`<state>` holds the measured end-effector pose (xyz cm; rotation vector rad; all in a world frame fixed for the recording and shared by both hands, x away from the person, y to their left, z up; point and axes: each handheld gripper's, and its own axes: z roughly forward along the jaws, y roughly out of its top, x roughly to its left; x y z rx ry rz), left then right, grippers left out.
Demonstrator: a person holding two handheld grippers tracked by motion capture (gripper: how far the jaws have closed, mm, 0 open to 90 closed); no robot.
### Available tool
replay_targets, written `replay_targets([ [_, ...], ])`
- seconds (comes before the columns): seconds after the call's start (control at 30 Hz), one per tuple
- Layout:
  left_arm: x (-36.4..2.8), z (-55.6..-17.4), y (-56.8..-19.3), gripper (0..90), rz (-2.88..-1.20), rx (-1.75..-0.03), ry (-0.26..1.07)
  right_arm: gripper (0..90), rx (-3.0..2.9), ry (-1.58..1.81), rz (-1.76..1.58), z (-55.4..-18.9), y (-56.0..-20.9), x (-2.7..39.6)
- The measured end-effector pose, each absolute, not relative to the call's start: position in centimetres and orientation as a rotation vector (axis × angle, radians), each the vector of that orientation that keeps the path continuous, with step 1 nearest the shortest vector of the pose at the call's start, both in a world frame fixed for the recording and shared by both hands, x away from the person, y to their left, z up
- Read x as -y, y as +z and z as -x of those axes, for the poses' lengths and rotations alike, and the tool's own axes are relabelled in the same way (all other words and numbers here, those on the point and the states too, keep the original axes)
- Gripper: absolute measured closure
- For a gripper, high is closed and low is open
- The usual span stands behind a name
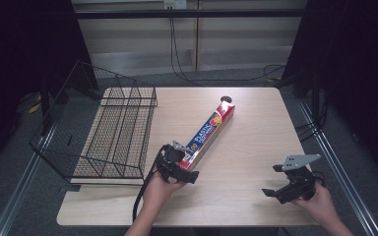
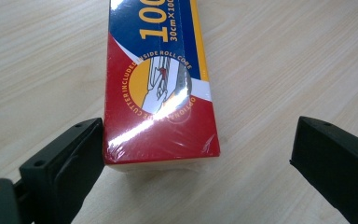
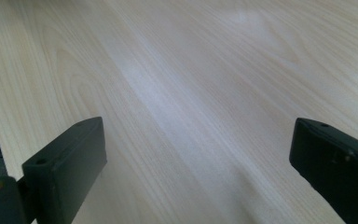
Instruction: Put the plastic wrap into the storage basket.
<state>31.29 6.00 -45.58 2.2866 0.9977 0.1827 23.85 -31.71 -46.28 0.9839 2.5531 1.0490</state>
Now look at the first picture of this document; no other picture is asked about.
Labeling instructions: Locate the metal floor rail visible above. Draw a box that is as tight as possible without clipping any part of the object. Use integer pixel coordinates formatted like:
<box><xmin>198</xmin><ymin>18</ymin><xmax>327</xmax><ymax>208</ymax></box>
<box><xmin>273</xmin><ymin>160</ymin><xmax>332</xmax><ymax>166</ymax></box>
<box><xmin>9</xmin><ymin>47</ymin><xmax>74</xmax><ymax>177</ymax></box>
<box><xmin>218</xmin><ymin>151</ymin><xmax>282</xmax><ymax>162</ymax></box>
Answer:
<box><xmin>0</xmin><ymin>126</ymin><xmax>57</xmax><ymax>236</ymax></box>
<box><xmin>297</xmin><ymin>100</ymin><xmax>378</xmax><ymax>236</ymax></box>

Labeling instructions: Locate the black horizontal bar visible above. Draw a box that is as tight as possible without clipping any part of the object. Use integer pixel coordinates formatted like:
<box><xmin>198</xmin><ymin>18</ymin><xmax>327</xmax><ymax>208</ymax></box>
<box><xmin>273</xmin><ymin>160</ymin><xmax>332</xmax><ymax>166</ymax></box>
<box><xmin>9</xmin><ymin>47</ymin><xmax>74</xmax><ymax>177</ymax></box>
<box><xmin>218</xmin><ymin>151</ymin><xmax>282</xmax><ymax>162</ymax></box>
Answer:
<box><xmin>74</xmin><ymin>9</ymin><xmax>307</xmax><ymax>20</ymax></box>

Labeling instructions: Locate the black floor cable bundle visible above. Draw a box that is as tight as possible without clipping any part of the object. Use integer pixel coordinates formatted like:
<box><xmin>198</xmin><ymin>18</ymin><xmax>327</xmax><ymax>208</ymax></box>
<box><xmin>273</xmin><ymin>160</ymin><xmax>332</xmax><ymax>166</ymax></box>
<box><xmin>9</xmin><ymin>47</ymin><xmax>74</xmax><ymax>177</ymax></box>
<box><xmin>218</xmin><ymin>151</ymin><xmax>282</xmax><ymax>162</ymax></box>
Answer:
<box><xmin>294</xmin><ymin>96</ymin><xmax>330</xmax><ymax>143</ymax></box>

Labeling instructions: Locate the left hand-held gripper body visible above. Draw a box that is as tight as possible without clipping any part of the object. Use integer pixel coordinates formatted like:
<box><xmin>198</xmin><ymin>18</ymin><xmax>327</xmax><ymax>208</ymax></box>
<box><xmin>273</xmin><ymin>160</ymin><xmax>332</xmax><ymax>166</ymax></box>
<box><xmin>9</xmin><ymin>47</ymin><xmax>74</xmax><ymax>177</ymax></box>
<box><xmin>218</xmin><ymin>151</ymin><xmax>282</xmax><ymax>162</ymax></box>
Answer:
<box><xmin>157</xmin><ymin>140</ymin><xmax>191</xmax><ymax>184</ymax></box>

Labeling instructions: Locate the pale round object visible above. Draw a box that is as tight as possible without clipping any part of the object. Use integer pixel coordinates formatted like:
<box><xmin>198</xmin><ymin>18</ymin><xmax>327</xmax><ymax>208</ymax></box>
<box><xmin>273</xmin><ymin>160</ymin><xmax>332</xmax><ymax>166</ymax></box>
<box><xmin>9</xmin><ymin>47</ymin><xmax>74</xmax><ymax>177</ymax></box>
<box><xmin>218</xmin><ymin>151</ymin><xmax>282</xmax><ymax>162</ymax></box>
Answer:
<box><xmin>15</xmin><ymin>90</ymin><xmax>43</xmax><ymax>115</ymax></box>

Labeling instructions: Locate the black hanging wall cable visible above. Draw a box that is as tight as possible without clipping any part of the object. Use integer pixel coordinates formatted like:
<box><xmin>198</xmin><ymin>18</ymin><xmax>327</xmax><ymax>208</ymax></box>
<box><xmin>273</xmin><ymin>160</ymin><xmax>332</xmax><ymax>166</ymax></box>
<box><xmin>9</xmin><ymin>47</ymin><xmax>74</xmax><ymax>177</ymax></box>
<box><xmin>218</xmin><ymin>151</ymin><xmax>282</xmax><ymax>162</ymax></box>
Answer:
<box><xmin>168</xmin><ymin>16</ymin><xmax>287</xmax><ymax>84</ymax></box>

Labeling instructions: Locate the dark curtain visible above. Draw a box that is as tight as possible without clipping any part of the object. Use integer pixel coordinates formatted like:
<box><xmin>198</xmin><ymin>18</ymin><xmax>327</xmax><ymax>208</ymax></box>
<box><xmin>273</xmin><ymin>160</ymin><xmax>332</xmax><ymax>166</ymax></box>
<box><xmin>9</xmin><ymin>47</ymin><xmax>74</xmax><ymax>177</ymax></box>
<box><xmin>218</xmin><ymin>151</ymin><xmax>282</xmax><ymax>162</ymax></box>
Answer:
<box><xmin>0</xmin><ymin>0</ymin><xmax>99</xmax><ymax>185</ymax></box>
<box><xmin>274</xmin><ymin>0</ymin><xmax>378</xmax><ymax>185</ymax></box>

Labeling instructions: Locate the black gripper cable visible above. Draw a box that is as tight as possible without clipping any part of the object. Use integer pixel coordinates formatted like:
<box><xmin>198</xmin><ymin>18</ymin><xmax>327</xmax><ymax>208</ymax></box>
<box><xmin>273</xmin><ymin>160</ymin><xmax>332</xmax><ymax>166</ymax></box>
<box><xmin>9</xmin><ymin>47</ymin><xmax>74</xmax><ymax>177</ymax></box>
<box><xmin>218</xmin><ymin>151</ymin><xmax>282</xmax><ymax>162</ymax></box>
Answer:
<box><xmin>132</xmin><ymin>146</ymin><xmax>165</xmax><ymax>223</ymax></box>
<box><xmin>310</xmin><ymin>170</ymin><xmax>327</xmax><ymax>189</ymax></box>

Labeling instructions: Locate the long red blue wrap box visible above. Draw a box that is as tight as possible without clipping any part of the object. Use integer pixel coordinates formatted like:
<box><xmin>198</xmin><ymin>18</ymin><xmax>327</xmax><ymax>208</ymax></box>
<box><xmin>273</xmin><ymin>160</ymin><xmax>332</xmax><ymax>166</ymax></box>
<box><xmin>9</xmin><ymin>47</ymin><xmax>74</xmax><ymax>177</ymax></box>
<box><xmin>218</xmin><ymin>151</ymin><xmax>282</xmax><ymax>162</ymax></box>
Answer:
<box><xmin>178</xmin><ymin>100</ymin><xmax>236</xmax><ymax>172</ymax></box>

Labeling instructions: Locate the white wall socket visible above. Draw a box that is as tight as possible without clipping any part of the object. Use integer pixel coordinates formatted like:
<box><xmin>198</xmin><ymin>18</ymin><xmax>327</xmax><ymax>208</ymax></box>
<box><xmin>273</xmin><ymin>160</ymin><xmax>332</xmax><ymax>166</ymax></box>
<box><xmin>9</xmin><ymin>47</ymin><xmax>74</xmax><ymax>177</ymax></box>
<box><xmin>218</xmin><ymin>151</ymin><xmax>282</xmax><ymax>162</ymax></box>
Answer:
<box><xmin>163</xmin><ymin>0</ymin><xmax>188</xmax><ymax>10</ymax></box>

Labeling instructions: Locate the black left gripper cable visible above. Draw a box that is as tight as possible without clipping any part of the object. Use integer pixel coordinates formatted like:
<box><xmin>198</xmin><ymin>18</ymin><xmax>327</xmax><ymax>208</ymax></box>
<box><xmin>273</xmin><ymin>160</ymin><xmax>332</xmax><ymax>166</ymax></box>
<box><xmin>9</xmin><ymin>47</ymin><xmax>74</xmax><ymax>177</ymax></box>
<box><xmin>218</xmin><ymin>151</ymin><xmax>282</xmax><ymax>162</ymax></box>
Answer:
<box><xmin>132</xmin><ymin>146</ymin><xmax>165</xmax><ymax>223</ymax></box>

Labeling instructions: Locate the person's right hand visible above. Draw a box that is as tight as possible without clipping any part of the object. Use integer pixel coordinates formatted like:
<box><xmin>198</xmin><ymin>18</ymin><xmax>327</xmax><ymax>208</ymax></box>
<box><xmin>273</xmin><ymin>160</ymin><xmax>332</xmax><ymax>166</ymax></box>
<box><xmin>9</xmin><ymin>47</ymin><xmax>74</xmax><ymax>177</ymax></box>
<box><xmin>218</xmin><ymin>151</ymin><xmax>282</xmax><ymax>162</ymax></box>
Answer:
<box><xmin>290</xmin><ymin>181</ymin><xmax>336</xmax><ymax>226</ymax></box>

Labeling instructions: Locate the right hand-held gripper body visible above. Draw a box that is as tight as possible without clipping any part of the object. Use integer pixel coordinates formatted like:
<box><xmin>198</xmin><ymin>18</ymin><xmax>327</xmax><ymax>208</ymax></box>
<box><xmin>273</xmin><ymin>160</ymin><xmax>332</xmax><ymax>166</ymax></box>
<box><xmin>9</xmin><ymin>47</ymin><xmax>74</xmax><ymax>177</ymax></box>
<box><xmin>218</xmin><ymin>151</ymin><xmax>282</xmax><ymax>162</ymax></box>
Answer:
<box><xmin>274</xmin><ymin>153</ymin><xmax>323</xmax><ymax>206</ymax></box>

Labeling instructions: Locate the person's left hand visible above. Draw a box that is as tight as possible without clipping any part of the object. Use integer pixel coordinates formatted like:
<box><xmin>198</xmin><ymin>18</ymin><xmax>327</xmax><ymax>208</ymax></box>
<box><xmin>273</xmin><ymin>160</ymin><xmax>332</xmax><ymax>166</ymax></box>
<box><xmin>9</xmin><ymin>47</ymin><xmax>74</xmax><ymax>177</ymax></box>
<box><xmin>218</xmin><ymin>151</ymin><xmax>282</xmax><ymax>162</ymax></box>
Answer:
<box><xmin>142</xmin><ymin>170</ymin><xmax>187</xmax><ymax>214</ymax></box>

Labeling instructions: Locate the black wire basket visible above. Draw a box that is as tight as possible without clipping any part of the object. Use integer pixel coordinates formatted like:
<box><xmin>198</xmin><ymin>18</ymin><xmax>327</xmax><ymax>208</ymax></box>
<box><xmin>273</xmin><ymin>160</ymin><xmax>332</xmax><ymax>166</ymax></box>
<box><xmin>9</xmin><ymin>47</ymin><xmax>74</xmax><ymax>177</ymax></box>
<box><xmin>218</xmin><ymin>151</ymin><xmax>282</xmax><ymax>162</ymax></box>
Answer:
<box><xmin>29</xmin><ymin>60</ymin><xmax>158</xmax><ymax>187</ymax></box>

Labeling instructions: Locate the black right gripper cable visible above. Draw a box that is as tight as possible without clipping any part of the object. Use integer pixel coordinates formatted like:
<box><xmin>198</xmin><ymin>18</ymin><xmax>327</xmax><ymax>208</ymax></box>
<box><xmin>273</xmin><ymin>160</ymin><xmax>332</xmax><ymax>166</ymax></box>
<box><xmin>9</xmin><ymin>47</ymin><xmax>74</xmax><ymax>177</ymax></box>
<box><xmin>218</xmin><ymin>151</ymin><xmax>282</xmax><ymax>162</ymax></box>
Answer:
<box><xmin>310</xmin><ymin>170</ymin><xmax>327</xmax><ymax>189</ymax></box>

